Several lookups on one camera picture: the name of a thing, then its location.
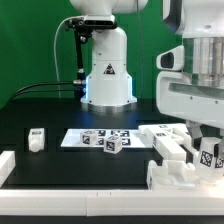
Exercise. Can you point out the white fiducial tag sheet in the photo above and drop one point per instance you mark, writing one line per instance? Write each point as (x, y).
(130, 138)

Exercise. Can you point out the white tagged cube nut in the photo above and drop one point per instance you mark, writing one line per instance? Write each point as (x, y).
(113, 144)

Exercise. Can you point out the white front fence bar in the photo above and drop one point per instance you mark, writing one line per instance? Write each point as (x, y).
(110, 202)

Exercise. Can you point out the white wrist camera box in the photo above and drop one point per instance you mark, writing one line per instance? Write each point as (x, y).
(171, 60)

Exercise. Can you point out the white left fence piece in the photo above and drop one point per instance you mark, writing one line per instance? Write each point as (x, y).
(7, 164)

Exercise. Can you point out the white chair seat tray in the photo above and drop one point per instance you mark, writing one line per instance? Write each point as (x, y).
(174, 174)

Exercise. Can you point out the white chair back frame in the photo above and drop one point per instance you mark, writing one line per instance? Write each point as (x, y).
(172, 141)

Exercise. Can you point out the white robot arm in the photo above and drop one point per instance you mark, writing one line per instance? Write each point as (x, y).
(200, 23)

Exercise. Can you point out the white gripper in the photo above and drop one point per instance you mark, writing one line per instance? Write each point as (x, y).
(177, 97)

